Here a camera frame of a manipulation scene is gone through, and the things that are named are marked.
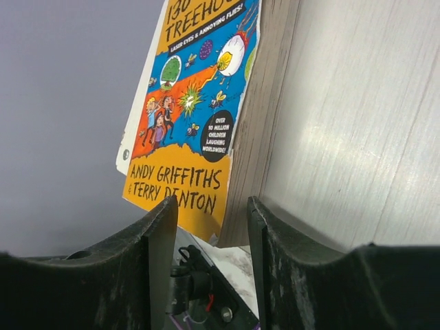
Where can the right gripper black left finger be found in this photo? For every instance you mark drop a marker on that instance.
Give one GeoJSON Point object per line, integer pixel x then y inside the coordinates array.
{"type": "Point", "coordinates": [119, 283]}

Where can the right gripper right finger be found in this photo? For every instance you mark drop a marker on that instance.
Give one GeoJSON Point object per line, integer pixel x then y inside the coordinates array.
{"type": "Point", "coordinates": [303, 284]}

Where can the orange 130-Storey Treehouse book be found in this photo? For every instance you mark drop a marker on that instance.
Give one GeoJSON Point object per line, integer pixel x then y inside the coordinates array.
{"type": "Point", "coordinates": [203, 119]}

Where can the white two-tier wooden shelf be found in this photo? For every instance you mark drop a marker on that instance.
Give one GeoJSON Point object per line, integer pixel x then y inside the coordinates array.
{"type": "Point", "coordinates": [355, 153]}

